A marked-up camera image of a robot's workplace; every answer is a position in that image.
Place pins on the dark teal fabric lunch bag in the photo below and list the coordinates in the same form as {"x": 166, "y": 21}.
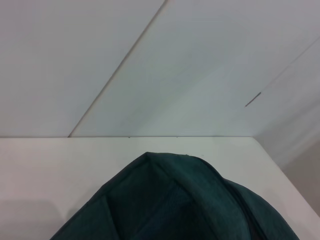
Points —
{"x": 175, "y": 200}

